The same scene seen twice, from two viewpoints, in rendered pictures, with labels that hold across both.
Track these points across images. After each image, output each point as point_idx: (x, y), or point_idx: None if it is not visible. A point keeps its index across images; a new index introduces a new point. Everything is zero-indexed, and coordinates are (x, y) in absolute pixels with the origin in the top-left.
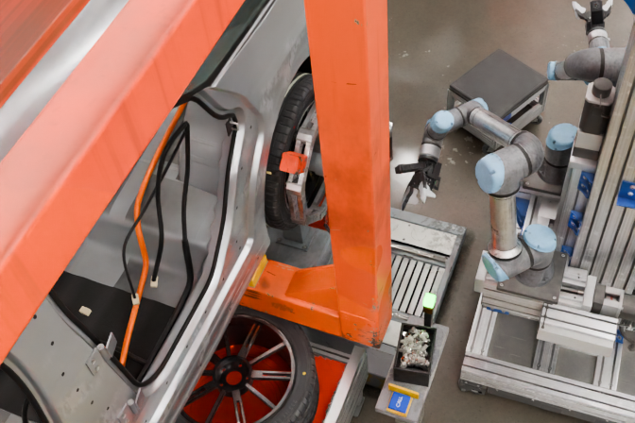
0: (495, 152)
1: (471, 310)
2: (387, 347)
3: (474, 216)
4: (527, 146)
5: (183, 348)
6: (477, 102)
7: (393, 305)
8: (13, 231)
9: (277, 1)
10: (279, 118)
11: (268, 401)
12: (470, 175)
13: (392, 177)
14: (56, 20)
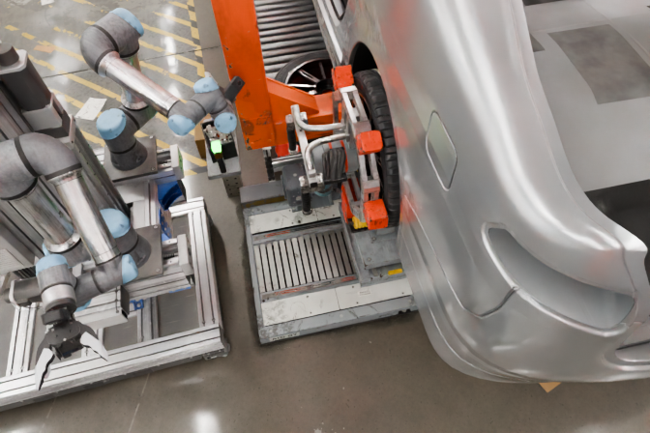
0: (121, 21)
1: (226, 279)
2: (269, 209)
3: (263, 371)
4: (90, 29)
5: None
6: (178, 114)
7: (283, 242)
8: None
9: None
10: (376, 76)
11: (294, 85)
12: (291, 423)
13: (365, 373)
14: None
